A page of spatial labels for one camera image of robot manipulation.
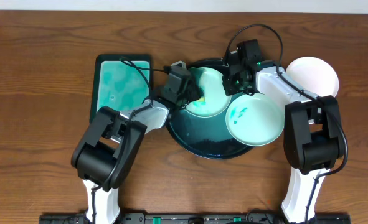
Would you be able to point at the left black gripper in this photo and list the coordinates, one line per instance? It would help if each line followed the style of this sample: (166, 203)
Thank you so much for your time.
(193, 94)

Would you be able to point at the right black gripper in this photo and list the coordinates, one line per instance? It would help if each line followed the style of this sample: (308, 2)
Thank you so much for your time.
(227, 79)

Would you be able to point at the green scouring sponge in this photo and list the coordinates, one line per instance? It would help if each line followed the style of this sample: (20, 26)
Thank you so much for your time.
(200, 101)

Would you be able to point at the mint green plate top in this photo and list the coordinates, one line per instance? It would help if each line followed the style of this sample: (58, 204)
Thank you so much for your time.
(209, 81)

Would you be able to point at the mint green plate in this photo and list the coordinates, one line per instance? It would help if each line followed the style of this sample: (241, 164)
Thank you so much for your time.
(254, 120)
(209, 81)

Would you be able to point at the white plate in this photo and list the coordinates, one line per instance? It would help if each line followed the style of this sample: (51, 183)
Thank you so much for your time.
(314, 75)

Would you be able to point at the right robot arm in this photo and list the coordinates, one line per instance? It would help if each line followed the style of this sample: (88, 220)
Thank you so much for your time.
(298, 102)

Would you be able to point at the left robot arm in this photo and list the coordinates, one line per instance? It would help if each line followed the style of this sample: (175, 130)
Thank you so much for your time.
(106, 152)

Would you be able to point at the black rectangular sponge tray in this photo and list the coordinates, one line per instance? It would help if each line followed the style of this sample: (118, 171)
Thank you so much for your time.
(120, 81)

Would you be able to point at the round black serving tray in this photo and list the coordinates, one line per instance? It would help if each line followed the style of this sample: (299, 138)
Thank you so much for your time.
(206, 137)

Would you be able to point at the mint green plate right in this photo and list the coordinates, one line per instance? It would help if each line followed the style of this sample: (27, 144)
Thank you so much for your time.
(254, 120)

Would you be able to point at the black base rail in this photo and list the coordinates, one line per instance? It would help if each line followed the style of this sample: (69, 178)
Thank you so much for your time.
(140, 218)

